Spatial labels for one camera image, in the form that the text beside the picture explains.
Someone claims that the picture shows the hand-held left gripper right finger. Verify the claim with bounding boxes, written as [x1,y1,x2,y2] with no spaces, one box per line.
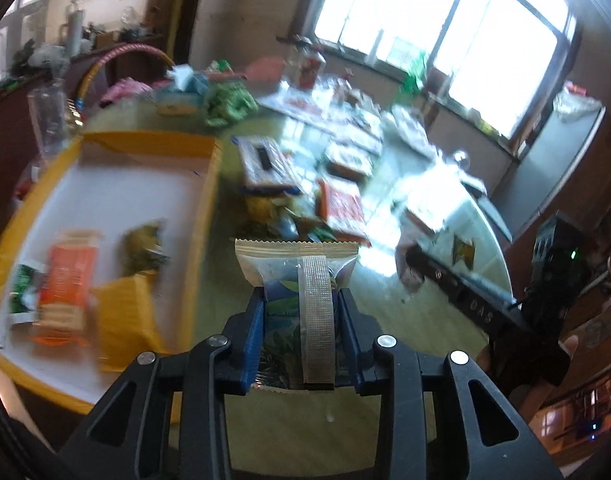
[339,287,561,480]

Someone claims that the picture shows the grey cabinet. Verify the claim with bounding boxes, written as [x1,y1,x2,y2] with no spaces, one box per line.
[514,104,607,233]

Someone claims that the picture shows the large window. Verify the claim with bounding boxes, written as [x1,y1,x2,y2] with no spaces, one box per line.
[312,0,582,142]

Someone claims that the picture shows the green fluffy cloth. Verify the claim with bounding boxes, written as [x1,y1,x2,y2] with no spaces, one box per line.
[204,82,259,129]

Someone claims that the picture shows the yellow cardboard box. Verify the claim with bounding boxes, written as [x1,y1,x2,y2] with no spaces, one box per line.
[0,131,223,423]

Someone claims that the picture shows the red table tennis paddle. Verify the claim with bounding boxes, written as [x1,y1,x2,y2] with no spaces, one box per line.
[244,56,287,82]

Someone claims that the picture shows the yellow snack packet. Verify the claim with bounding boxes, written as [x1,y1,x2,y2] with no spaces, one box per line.
[92,275,162,372]

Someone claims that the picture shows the clear wrapped cracker packet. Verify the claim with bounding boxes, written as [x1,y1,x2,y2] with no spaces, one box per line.
[324,141,375,179]

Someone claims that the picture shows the pile of small snack packets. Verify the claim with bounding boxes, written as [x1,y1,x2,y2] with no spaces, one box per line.
[242,194,339,244]

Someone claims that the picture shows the small clear glass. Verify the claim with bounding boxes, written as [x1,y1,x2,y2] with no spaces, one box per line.
[444,149,472,172]

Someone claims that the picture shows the white plastic bag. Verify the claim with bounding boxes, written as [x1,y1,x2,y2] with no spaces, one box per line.
[389,104,437,157]

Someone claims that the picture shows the green and white snack packet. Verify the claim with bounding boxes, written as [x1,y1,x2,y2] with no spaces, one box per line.
[9,264,47,328]

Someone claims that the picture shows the dark green pea packet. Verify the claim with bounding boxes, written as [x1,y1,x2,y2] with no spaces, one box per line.
[122,219,170,277]

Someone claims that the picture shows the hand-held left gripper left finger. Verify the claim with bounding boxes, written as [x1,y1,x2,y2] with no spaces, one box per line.
[55,287,266,480]

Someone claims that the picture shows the pink cloth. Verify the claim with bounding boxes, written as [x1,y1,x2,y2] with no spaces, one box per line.
[99,77,154,109]

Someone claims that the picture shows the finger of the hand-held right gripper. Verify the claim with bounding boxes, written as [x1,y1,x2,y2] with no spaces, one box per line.
[404,246,519,333]

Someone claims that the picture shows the printed paper sheets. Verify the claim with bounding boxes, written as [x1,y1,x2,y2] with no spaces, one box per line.
[256,91,387,142]

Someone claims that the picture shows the clear bottle with red label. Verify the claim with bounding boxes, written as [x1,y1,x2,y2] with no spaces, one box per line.
[296,41,327,89]

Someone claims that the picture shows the glass table turntable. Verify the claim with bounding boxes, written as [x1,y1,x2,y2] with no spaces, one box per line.
[80,75,515,463]

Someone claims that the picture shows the person's right hand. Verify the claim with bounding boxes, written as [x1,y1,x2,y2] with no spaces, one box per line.
[558,334,580,368]

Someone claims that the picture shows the blue and white cracker packet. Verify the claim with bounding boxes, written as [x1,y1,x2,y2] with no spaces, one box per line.
[234,135,304,197]

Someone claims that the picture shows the pink and yellow hula hoop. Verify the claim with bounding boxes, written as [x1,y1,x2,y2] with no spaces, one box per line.
[76,43,177,112]

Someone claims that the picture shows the orange cracker packet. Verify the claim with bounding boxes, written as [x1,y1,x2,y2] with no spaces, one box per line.
[28,230,103,346]

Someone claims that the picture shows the dark wooden cabinet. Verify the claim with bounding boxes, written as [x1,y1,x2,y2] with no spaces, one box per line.
[0,35,167,233]

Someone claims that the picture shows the teal tissue box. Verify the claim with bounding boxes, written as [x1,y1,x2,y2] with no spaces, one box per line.
[154,65,209,117]

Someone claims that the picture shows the clear red snack packet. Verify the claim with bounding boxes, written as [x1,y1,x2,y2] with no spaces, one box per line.
[394,204,449,292]

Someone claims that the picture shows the clear glass mug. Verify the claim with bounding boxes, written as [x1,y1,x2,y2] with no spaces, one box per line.
[28,80,82,162]

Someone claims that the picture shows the green plastic bottle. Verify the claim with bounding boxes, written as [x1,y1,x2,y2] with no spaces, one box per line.
[399,51,429,97]

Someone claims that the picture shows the white tumbler with straw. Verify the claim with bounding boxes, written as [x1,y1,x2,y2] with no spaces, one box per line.
[64,4,84,57]

